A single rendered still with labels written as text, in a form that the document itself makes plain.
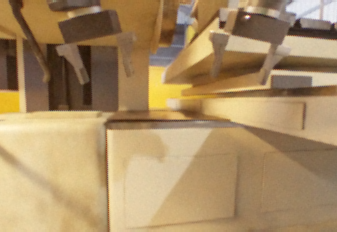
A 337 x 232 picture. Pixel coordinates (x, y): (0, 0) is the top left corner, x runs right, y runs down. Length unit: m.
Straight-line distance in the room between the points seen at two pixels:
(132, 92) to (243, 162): 0.87
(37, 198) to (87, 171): 0.21
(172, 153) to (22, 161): 0.58
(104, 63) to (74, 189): 0.86
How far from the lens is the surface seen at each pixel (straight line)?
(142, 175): 0.80
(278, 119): 0.63
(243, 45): 0.67
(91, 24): 0.48
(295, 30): 0.88
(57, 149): 0.83
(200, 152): 0.83
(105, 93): 1.37
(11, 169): 0.92
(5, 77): 1.62
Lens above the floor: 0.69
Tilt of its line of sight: 5 degrees down
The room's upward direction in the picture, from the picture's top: 1 degrees clockwise
